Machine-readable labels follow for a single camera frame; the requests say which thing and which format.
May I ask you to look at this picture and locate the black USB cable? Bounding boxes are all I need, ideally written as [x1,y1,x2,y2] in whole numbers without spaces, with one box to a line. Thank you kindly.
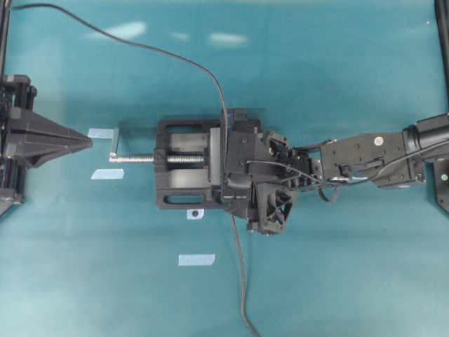
[9,3,231,134]

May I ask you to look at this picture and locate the blue tape strip bottom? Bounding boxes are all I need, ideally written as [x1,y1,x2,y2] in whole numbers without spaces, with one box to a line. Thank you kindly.
[178,253,215,267]

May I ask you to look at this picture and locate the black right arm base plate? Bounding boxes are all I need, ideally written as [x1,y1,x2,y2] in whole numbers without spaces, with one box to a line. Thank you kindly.
[426,157,448,216]

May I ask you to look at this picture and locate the black frame post right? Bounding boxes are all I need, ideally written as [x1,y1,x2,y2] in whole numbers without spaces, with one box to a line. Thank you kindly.
[434,0,448,88]

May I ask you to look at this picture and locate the black frame post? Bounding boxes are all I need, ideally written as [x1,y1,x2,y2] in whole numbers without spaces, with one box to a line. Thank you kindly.
[434,0,448,88]
[0,0,11,79]

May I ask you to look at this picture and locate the tape square with dark dot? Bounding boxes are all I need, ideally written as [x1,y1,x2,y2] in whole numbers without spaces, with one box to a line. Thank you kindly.
[186,209,205,220]

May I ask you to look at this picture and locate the blue tape strip near crank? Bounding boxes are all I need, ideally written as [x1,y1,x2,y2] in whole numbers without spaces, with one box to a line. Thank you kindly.
[88,128,114,139]

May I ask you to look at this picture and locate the blue tape strip left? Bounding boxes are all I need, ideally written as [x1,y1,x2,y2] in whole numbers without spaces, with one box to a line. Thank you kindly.
[91,168,124,180]

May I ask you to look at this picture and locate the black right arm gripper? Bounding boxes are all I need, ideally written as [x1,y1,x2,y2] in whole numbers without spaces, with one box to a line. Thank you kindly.
[224,121,298,234]

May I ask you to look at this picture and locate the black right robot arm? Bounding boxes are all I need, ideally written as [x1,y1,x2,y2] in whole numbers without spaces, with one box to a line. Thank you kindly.
[221,114,448,236]

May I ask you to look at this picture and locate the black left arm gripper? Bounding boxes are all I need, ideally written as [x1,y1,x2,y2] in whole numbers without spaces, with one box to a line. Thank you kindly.
[1,75,92,215]

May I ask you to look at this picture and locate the black bench vise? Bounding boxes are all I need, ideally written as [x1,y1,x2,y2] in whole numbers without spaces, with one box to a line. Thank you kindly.
[109,119,226,210]

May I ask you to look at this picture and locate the black multiport USB hub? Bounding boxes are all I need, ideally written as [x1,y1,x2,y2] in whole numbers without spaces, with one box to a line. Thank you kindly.
[220,107,248,204]

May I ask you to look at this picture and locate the black frame post left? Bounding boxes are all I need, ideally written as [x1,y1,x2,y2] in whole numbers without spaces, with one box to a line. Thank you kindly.
[0,0,11,79]

